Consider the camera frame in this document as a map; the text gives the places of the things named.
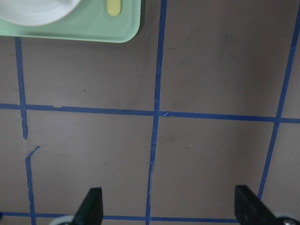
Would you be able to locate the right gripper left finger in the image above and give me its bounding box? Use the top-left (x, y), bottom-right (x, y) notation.
top-left (73, 187), bottom-right (104, 225)

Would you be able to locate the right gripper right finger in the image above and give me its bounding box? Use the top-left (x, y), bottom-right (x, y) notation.
top-left (234, 185), bottom-right (284, 225)

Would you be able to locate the yellow plastic fork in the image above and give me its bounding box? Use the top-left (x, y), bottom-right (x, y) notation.
top-left (106, 0), bottom-right (121, 16)

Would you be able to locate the beige round plate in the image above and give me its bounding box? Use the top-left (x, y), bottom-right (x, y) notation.
top-left (0, 0), bottom-right (80, 26)

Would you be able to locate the green plastic tray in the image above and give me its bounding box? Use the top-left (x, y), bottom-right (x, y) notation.
top-left (0, 0), bottom-right (142, 43)

